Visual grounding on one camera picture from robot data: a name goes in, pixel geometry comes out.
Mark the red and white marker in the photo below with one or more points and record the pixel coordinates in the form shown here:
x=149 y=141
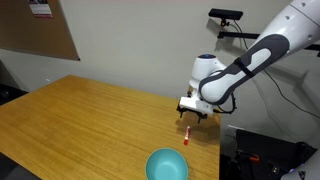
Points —
x=187 y=136

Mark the white device with logo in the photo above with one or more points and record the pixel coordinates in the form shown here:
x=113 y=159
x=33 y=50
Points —
x=306 y=171

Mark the teal plastic bowl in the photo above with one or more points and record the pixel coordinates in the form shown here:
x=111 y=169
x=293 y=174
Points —
x=166 y=165

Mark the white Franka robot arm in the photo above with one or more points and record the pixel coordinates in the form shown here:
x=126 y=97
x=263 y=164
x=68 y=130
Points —
x=266 y=53

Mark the black equipment case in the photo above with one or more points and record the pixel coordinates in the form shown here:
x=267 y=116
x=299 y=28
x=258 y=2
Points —
x=266 y=146

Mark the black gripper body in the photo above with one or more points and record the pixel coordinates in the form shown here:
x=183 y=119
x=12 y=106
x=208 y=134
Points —
x=195 y=112

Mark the black wall camera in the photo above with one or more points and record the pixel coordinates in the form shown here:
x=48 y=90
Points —
x=226 y=13

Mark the brown cork board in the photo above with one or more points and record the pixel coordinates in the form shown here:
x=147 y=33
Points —
x=36 y=36

